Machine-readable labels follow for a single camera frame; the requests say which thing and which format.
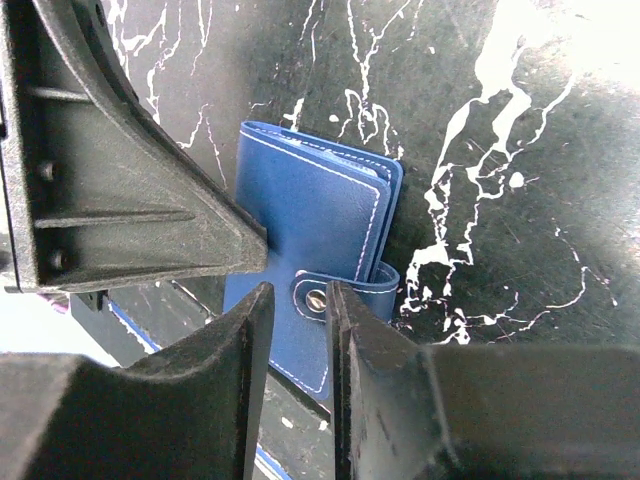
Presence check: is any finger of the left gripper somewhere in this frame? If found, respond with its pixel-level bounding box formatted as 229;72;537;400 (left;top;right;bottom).
1;1;267;293

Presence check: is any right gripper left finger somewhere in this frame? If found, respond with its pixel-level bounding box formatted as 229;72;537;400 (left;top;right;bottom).
1;282;275;479

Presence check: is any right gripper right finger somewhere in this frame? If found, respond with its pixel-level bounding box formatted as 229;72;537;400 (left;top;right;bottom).
327;282;639;479

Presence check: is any blue card holder wallet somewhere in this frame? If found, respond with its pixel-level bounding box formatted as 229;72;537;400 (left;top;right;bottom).
223;121;403;402

